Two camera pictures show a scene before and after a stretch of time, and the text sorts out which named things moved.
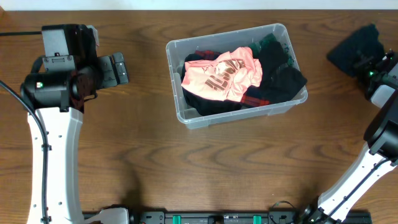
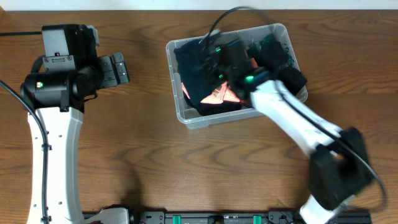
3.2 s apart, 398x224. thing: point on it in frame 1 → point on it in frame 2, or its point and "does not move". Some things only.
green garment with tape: x=271 y=53 does not move
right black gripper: x=367 y=62 → x=211 y=64
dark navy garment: x=360 y=46 → x=196 y=83
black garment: x=203 y=105 does not move
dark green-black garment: x=281 y=79 does not move
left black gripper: x=106 y=72 does not move
